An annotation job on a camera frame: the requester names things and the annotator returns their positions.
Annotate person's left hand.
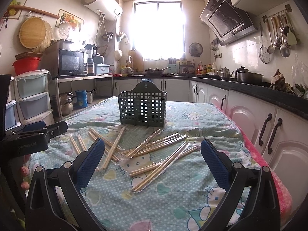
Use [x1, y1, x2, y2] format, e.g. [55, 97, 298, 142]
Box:
[20, 166, 30, 191]

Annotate steel kettle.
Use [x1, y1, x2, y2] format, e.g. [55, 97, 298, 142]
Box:
[217, 67, 234, 81]

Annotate blender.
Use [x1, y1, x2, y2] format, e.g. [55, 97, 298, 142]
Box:
[85, 44, 97, 75]

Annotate white water heater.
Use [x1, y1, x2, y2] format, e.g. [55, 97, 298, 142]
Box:
[81, 0, 123, 21]

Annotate chopstick pair two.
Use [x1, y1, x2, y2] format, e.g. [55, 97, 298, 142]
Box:
[129, 145, 199, 177]

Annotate plastic drawer cabinet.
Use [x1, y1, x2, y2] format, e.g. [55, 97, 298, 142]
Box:
[5, 69, 54, 130]

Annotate Hello Kitty tablecloth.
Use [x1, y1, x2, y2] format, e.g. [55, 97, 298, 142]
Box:
[28, 97, 259, 230]

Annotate red plastic basin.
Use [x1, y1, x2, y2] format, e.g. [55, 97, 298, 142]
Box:
[13, 57, 41, 75]

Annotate chopstick pair three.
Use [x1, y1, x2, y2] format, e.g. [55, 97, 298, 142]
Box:
[133, 133, 188, 157]

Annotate chopstick pair four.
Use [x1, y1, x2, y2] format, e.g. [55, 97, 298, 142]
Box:
[125, 128, 162, 159]

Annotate blue storage box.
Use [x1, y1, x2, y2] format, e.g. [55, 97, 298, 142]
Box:
[95, 64, 110, 76]

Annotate green plastic utensil basket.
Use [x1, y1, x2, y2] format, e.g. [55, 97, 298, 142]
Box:
[118, 81, 167, 127]

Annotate dried mushrooms pile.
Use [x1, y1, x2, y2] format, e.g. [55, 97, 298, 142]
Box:
[270, 69, 293, 93]

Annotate round bamboo tray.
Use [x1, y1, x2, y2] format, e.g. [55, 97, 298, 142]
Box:
[19, 17, 53, 53]

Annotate black cooking pot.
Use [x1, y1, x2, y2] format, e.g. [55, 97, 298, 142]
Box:
[235, 66, 263, 85]

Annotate wall fan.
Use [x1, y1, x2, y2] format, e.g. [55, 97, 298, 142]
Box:
[188, 42, 203, 57]

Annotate black microwave oven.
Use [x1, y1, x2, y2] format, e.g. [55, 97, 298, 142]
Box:
[39, 49, 84, 78]

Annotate chopstick pair five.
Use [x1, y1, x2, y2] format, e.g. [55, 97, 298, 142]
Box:
[102, 126, 126, 169]

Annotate blue canister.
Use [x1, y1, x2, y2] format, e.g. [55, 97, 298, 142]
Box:
[75, 90, 88, 109]

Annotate steel pots on shelf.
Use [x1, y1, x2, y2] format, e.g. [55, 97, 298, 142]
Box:
[51, 92, 73, 117]

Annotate wire skimmer ladle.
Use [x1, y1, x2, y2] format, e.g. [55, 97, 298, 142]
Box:
[258, 23, 271, 64]

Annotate chopstick pair six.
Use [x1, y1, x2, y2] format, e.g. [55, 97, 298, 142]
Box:
[89, 128, 124, 152]

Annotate chopstick pair eight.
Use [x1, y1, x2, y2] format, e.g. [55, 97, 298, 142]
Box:
[69, 134, 88, 154]

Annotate chopstick pair one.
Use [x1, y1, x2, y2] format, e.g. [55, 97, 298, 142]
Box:
[131, 142, 189, 193]

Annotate black range hood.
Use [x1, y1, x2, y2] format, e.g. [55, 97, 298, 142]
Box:
[200, 0, 257, 46]

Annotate black frying pan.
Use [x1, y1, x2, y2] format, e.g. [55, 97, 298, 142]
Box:
[145, 67, 168, 76]

